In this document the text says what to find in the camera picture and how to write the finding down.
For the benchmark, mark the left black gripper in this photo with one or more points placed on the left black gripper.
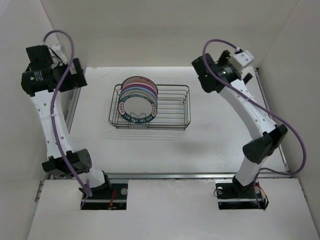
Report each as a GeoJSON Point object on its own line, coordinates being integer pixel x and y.
{"type": "Point", "coordinates": [75, 80]}

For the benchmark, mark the grey wire dish rack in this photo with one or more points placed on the grey wire dish rack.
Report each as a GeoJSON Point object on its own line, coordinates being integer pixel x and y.
{"type": "Point", "coordinates": [174, 109]}

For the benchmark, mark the green rimmed white plate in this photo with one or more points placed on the green rimmed white plate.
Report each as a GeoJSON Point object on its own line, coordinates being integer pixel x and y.
{"type": "Point", "coordinates": [137, 108]}

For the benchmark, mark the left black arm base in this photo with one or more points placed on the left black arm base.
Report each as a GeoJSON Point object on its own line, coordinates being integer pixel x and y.
{"type": "Point", "coordinates": [111, 199]}

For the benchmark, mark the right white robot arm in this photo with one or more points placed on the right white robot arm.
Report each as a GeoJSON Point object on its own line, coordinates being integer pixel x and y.
{"type": "Point", "coordinates": [224, 77]}

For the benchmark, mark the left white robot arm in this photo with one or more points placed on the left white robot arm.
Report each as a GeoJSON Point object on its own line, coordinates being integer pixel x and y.
{"type": "Point", "coordinates": [44, 80]}

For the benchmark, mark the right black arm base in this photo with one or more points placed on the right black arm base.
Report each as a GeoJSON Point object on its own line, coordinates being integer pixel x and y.
{"type": "Point", "coordinates": [250, 199]}

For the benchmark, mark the blue plate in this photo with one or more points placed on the blue plate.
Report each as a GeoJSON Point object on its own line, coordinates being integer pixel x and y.
{"type": "Point", "coordinates": [139, 90]}

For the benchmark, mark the purple plate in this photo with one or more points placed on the purple plate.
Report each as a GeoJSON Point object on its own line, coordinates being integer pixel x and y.
{"type": "Point", "coordinates": [139, 86]}

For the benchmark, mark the pink plate with red text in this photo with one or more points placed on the pink plate with red text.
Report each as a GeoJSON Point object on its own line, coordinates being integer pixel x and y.
{"type": "Point", "coordinates": [139, 79]}

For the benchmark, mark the front aluminium rail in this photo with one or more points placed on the front aluminium rail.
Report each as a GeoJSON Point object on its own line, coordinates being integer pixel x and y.
{"type": "Point", "coordinates": [175, 176]}

